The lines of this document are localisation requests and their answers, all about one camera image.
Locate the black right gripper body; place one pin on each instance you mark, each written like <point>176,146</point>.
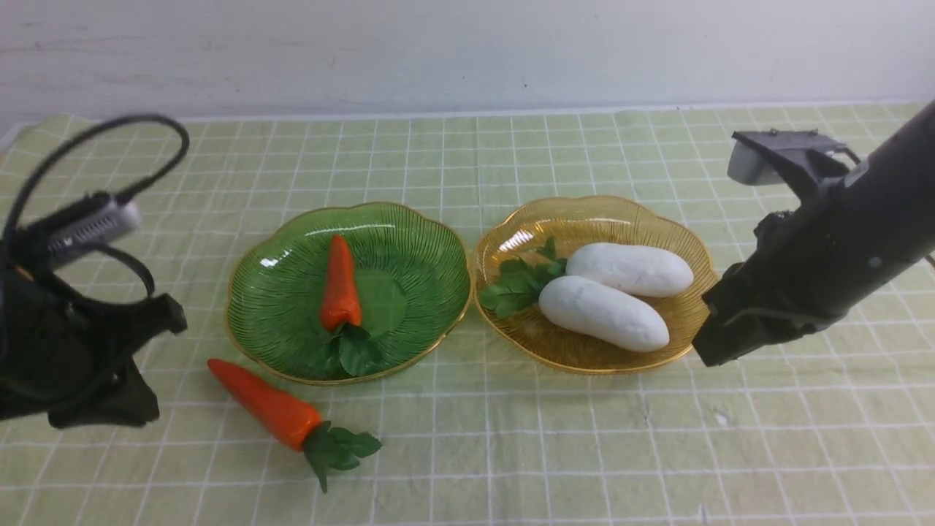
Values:
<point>801,279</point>

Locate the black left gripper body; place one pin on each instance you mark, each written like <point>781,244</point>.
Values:
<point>71,358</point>

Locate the white plastic radish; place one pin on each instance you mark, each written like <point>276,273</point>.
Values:
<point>585,307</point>
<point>638,270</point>

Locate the orange plastic carrot with leaves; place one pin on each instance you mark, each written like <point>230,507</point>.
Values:
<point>348,350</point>

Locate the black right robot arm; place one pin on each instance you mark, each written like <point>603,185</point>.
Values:
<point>859,224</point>

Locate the green checkered tablecloth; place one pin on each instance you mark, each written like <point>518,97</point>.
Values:
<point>836,429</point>

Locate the amber glass plate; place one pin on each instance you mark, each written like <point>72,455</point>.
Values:
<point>574,223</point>

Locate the green glass plate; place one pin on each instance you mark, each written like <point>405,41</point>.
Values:
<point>411,273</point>

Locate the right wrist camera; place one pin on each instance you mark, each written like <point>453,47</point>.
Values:
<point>801,160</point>

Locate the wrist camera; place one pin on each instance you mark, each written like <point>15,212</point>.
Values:
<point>70,233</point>
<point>801,160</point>

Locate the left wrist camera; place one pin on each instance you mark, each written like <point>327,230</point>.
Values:
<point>70,233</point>

